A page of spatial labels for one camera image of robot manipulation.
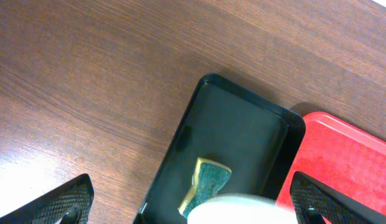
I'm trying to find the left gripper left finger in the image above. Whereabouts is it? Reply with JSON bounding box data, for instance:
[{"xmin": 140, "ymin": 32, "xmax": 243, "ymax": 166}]
[{"xmin": 0, "ymin": 174, "xmax": 94, "ymax": 224}]

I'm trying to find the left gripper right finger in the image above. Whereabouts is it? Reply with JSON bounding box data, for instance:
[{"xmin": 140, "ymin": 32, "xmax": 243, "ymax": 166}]
[{"xmin": 290, "ymin": 171, "xmax": 386, "ymax": 224}]

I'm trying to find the white cream plate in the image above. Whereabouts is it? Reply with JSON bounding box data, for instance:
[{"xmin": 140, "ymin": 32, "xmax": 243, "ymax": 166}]
[{"xmin": 187, "ymin": 194, "xmax": 298, "ymax": 224}]

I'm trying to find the green yellow sponge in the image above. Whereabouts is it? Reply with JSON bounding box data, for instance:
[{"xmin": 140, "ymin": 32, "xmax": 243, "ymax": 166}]
[{"xmin": 178, "ymin": 157, "xmax": 232, "ymax": 219}]

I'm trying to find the red plastic tray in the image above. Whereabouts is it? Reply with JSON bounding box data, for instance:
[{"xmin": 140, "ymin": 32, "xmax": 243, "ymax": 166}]
[{"xmin": 276, "ymin": 112, "xmax": 386, "ymax": 216}]

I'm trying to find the black plastic tray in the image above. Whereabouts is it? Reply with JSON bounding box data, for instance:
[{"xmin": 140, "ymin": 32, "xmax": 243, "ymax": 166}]
[{"xmin": 134, "ymin": 74, "xmax": 306, "ymax": 224}]

